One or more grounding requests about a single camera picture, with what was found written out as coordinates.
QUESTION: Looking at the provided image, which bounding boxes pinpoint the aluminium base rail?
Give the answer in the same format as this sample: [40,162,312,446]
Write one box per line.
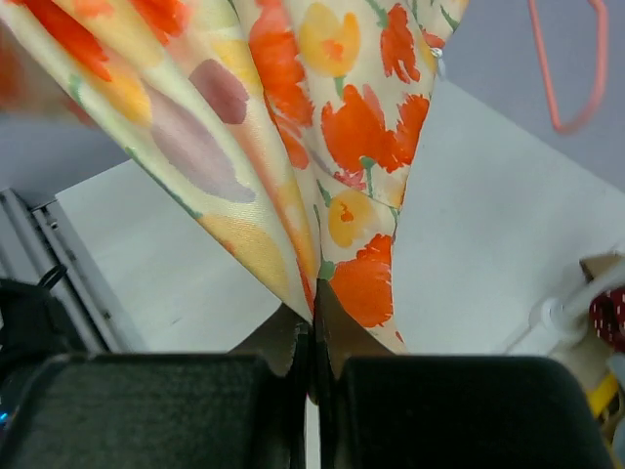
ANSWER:
[1,190,146,353]

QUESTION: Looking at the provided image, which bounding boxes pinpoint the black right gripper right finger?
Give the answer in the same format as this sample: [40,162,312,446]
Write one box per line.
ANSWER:
[314,280,618,468]

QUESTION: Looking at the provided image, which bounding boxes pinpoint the tulip print skirt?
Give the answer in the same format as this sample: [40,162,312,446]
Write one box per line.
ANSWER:
[1,0,467,353]

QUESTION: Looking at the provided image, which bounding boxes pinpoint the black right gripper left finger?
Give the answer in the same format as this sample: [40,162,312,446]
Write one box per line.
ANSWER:
[1,306,311,468]

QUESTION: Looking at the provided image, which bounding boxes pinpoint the metal clothes rack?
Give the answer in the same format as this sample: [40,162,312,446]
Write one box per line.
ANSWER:
[495,259,624,357]

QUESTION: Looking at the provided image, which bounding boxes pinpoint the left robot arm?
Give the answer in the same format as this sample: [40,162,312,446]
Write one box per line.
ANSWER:
[1,268,83,423]

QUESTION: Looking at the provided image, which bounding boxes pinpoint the pink wire hanger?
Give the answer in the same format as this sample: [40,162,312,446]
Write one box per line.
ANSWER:
[527,1,609,136]

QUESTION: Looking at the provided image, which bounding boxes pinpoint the khaki tan skirt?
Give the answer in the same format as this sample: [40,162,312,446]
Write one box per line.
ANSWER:
[551,253,621,389]

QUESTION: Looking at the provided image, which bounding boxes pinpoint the red polka dot skirt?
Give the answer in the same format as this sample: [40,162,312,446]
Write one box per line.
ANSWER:
[588,286,625,353]

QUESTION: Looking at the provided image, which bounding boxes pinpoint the yellow plastic bin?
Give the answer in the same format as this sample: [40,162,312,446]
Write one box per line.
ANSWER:
[588,374,621,422]

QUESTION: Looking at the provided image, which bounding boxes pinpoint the light blue denim skirt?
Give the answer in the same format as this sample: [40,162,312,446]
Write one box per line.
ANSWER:
[606,353,624,464]

